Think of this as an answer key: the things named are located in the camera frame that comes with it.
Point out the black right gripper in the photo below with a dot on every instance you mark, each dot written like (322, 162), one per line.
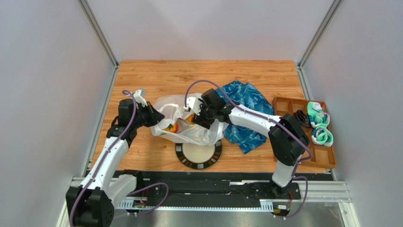
(204, 114)

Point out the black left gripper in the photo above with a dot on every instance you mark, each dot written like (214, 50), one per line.
(154, 116)

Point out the white printed plastic bag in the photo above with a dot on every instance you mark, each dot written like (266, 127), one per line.
(172, 107)

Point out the orange fake fruit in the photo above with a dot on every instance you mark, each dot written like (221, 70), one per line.
(190, 119)

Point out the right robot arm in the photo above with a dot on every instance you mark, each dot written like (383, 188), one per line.
(287, 138)

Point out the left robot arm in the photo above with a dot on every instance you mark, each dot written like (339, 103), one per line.
(93, 203)

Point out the red yellow fake apple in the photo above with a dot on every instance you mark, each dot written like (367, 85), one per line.
(173, 128)

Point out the black rimmed ceramic plate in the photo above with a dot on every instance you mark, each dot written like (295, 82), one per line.
(198, 157)

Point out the black rolled sock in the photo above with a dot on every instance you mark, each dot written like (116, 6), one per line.
(303, 119)

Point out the teal white rolled sock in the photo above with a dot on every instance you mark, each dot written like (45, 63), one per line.
(317, 116)

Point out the wooden compartment tray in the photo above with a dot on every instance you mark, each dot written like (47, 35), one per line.
(322, 156)

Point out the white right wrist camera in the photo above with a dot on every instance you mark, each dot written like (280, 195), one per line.
(194, 104)

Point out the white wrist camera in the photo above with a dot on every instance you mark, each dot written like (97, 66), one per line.
(194, 104)
(139, 96)

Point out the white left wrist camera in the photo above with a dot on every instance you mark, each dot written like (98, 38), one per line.
(139, 96)

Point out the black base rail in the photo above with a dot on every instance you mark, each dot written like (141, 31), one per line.
(211, 189)

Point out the left aluminium frame post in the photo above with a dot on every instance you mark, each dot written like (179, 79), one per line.
(88, 12)

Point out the aluminium frame post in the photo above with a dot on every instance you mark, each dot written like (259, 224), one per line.
(331, 12)
(88, 12)

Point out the right aluminium frame post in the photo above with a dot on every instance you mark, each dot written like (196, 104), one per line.
(331, 12)

